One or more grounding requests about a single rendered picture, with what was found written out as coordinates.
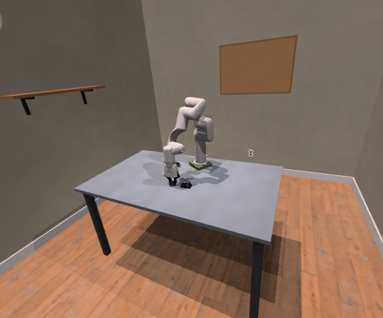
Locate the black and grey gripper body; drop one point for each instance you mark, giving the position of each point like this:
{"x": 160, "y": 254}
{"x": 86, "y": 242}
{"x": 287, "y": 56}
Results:
{"x": 171, "y": 170}

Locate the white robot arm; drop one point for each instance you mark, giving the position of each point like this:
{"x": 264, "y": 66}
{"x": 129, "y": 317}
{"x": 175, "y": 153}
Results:
{"x": 204, "y": 132}

